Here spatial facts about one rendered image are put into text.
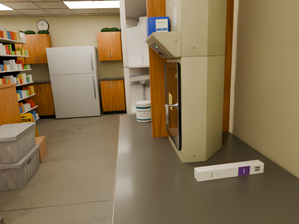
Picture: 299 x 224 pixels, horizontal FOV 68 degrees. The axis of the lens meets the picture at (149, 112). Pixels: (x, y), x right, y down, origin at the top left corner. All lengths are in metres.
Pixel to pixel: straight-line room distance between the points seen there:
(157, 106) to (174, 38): 0.51
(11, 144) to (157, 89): 2.00
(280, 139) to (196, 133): 0.37
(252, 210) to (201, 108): 0.43
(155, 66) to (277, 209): 0.88
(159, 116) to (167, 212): 0.70
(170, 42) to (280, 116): 0.58
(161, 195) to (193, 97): 0.42
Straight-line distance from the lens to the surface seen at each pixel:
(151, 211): 0.76
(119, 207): 0.79
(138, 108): 1.68
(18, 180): 3.06
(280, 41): 1.13
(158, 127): 1.35
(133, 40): 2.31
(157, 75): 1.29
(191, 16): 0.96
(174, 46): 0.93
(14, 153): 2.93
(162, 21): 1.01
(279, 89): 1.12
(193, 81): 0.95
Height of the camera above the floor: 1.40
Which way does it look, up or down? 13 degrees down
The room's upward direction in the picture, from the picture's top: 3 degrees counter-clockwise
